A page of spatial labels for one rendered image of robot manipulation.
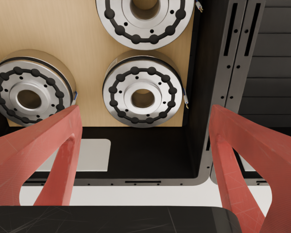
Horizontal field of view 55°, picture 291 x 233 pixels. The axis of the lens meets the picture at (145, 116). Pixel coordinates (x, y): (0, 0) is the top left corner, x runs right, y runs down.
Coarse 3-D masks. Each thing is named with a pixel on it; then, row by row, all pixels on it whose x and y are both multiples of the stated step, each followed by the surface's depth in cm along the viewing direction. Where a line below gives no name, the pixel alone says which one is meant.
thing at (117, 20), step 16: (96, 0) 28; (112, 0) 28; (176, 0) 29; (192, 0) 29; (112, 16) 30; (176, 16) 30; (112, 32) 30; (128, 32) 30; (144, 32) 30; (160, 32) 30; (176, 32) 30; (144, 48) 32
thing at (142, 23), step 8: (128, 0) 28; (160, 0) 28; (168, 0) 28; (128, 8) 28; (160, 8) 28; (168, 8) 29; (128, 16) 29; (136, 16) 29; (152, 16) 29; (160, 16) 29; (136, 24) 29; (144, 24) 29; (152, 24) 29
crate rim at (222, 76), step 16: (240, 0) 22; (224, 16) 23; (240, 16) 23; (224, 32) 24; (224, 48) 24; (224, 64) 25; (224, 80) 26; (224, 96) 27; (208, 112) 29; (208, 128) 30; (208, 144) 33; (208, 160) 33; (32, 176) 35; (80, 176) 35; (96, 176) 35; (112, 176) 35; (128, 176) 35; (144, 176) 35; (160, 176) 35; (176, 176) 35; (192, 176) 35; (208, 176) 34
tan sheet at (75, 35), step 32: (0, 0) 31; (32, 0) 31; (64, 0) 31; (0, 32) 34; (32, 32) 34; (64, 32) 34; (96, 32) 34; (64, 64) 36; (96, 64) 36; (96, 96) 39
